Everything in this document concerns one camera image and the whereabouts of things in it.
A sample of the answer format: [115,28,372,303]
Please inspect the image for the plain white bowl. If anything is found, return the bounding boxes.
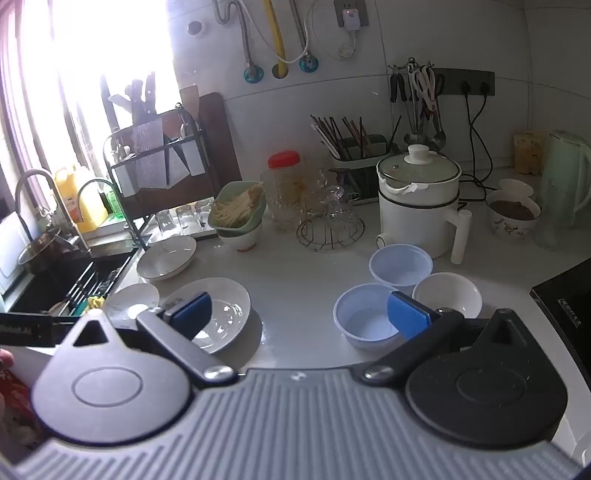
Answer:
[498,178,535,199]

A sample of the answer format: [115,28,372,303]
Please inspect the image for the window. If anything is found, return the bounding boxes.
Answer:
[0,0,182,195]

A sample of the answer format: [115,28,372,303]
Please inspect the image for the yellow box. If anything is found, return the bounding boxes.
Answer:
[513,130,547,175]

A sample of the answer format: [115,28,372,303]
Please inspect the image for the short steel faucet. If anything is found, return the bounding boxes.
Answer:
[76,178,119,219]

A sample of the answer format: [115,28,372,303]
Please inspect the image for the gold rimmed white plate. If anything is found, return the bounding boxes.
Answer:
[137,235,198,281]

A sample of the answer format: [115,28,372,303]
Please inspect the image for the yellow gas hose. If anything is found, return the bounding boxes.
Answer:
[263,0,292,77]

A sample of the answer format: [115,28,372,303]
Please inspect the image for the black induction cooktop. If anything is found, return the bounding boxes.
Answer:
[529,265,591,367]

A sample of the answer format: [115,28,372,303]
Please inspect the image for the blue plastic bowl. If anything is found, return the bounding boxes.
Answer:
[368,244,434,292]
[333,283,408,354]

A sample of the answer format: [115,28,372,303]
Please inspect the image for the green colander with noodles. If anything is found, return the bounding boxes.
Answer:
[207,180,269,230]

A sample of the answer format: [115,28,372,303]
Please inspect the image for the steel pot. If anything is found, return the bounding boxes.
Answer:
[17,229,79,274]

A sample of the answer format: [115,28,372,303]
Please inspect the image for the white cord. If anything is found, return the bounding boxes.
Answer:
[308,0,357,61]

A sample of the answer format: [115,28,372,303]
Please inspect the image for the green white chopstick holder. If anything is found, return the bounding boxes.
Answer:
[329,133,401,204]

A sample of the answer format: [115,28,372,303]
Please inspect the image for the hanging utensils and scissors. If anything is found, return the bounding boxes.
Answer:
[390,57,447,145]

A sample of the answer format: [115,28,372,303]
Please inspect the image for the floral print bowl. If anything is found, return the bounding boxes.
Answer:
[485,189,541,237]

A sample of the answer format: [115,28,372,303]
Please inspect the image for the grey wall power strip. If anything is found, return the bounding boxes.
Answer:
[431,68,496,97]

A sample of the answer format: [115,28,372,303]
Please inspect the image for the white countertop appliance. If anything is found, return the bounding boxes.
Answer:
[0,212,33,296]

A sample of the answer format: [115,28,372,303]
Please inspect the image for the corrugated metal hose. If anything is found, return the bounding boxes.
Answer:
[288,0,320,73]
[214,0,265,85]

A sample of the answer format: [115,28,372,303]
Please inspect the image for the green bottle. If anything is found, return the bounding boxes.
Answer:
[105,186,126,220]

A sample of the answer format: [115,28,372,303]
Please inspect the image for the yellow oil bottle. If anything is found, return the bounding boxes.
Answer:
[54,167,108,234]

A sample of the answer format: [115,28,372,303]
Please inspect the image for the black handled knife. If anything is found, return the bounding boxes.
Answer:
[145,72,158,121]
[131,79,144,126]

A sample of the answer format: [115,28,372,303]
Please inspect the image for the black power cable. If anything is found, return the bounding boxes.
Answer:
[460,82,491,191]
[475,82,498,192]

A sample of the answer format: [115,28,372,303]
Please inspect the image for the white handled scissors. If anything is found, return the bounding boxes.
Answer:
[413,64,437,112]

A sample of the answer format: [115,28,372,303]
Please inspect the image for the steel cleaver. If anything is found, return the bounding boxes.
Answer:
[131,122,168,186]

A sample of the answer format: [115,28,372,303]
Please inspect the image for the black sink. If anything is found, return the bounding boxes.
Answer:
[8,246,140,319]

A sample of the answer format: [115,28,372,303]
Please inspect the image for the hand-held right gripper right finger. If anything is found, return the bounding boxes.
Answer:
[355,290,533,387]

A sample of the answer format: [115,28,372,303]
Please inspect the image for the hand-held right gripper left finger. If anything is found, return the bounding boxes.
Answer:
[59,291,239,388]

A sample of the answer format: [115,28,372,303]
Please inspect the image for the sink drain rack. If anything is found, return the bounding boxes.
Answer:
[64,262,122,315]

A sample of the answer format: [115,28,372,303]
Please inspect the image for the small white plate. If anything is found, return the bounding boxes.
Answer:
[103,283,160,325]

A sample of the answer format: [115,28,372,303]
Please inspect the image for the white ceramic bowl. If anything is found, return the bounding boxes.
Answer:
[412,272,484,320]

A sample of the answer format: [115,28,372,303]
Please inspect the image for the large white plate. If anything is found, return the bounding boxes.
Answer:
[161,277,253,354]

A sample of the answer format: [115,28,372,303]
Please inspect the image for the white bowl under colander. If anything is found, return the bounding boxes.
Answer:
[216,225,262,253]

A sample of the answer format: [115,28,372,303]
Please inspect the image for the dark wooden cutting board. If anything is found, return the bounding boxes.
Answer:
[134,92,243,209]

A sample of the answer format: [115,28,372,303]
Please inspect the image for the white electric cooking pot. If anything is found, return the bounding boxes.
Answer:
[376,144,474,265]

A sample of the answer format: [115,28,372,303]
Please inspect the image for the upturned glass cups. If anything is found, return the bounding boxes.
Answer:
[302,165,352,228]

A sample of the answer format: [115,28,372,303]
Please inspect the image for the white plug adapter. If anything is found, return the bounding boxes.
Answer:
[339,6,364,34]

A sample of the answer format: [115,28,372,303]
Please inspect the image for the tall steel faucet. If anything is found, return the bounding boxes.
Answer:
[14,169,91,253]

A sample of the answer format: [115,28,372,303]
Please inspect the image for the black metal knife rack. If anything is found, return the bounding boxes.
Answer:
[102,103,219,241]

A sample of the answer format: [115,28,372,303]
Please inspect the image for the red lidded glass jar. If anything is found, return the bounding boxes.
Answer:
[260,150,304,232]

